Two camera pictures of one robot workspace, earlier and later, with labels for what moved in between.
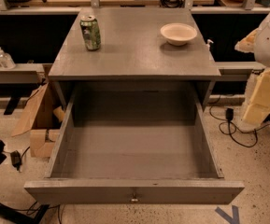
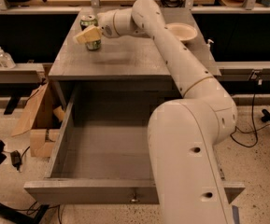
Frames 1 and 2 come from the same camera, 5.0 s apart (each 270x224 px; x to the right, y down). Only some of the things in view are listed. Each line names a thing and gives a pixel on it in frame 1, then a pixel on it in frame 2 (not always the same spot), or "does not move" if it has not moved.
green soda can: x=92 y=32 does not move
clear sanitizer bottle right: x=5 y=60 does not move
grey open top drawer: x=135 y=143 does not move
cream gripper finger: x=268 y=92 → x=106 y=22
